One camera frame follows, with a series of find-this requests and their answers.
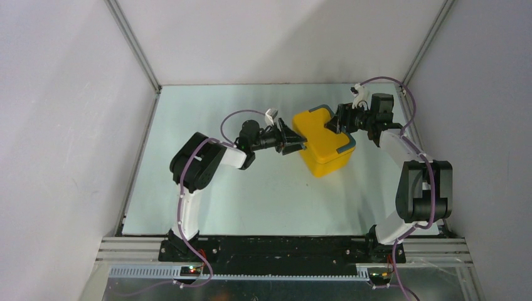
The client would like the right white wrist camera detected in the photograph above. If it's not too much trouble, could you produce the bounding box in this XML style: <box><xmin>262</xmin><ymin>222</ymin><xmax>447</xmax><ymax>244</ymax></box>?
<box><xmin>350</xmin><ymin>83</ymin><xmax>368</xmax><ymax>108</ymax></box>

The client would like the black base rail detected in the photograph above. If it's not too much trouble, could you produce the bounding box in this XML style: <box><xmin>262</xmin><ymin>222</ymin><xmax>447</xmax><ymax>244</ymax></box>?
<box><xmin>158</xmin><ymin>234</ymin><xmax>406</xmax><ymax>277</ymax></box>

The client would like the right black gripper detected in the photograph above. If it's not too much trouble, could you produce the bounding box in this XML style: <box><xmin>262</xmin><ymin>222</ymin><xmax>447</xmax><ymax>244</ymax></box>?
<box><xmin>324</xmin><ymin>102</ymin><xmax>374</xmax><ymax>135</ymax></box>

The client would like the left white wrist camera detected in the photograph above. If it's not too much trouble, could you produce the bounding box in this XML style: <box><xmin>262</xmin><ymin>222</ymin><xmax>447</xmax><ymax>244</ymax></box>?
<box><xmin>264</xmin><ymin>108</ymin><xmax>278</xmax><ymax>127</ymax></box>

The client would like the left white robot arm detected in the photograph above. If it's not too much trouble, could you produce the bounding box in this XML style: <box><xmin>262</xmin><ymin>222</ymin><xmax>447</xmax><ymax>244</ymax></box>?
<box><xmin>168</xmin><ymin>119</ymin><xmax>307</xmax><ymax>261</ymax></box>

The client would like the yellow medicine kit box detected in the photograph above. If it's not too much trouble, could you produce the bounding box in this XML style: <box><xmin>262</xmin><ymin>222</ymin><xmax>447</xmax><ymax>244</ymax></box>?
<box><xmin>292</xmin><ymin>105</ymin><xmax>356</xmax><ymax>177</ymax></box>

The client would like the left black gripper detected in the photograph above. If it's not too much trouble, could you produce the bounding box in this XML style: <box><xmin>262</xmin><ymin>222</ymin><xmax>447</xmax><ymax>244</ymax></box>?
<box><xmin>251</xmin><ymin>118</ymin><xmax>307</xmax><ymax>156</ymax></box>

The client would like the grey slotted cable duct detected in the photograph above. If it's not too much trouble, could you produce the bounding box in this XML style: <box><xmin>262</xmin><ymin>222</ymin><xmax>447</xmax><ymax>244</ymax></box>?
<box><xmin>109</xmin><ymin>265</ymin><xmax>371</xmax><ymax>281</ymax></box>

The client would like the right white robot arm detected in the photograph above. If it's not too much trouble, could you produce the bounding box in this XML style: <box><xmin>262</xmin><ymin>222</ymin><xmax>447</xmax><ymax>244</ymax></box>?
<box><xmin>325</xmin><ymin>93</ymin><xmax>453</xmax><ymax>262</ymax></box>

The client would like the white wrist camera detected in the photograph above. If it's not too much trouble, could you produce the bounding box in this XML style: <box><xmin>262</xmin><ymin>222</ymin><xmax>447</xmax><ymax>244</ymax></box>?
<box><xmin>350</xmin><ymin>83</ymin><xmax>368</xmax><ymax>108</ymax></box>
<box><xmin>264</xmin><ymin>108</ymin><xmax>278</xmax><ymax>127</ymax></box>

